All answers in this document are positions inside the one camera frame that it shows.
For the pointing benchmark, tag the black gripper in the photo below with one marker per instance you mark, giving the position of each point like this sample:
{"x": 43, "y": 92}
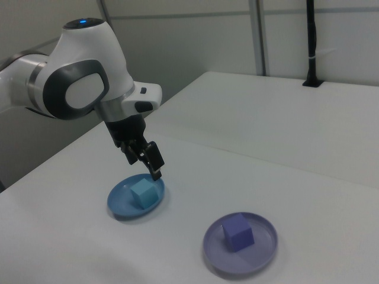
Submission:
{"x": 125, "y": 131}

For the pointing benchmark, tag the grey metal partition post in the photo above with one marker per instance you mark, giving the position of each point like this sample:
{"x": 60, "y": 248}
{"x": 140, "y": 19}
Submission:
{"x": 103, "y": 7}
{"x": 258, "y": 35}

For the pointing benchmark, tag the blue round plate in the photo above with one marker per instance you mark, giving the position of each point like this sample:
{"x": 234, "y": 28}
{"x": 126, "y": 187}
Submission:
{"x": 121, "y": 201}

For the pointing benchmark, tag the light blue cube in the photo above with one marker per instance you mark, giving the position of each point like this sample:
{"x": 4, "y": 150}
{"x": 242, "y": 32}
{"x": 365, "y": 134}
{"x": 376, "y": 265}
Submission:
{"x": 145, "y": 193}

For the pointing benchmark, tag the purple round plate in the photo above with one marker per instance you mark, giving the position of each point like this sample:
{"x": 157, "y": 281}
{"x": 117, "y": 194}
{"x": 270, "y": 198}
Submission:
{"x": 260, "y": 254}

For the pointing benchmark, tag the purple cube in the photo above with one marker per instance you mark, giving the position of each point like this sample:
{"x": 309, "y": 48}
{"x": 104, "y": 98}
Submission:
{"x": 238, "y": 233}

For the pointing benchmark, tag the black pole with base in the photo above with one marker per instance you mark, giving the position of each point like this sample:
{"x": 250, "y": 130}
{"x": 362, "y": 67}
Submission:
{"x": 311, "y": 35}

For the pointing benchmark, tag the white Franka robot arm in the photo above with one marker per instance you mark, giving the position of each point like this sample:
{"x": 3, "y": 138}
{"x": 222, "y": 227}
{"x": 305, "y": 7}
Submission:
{"x": 89, "y": 53}

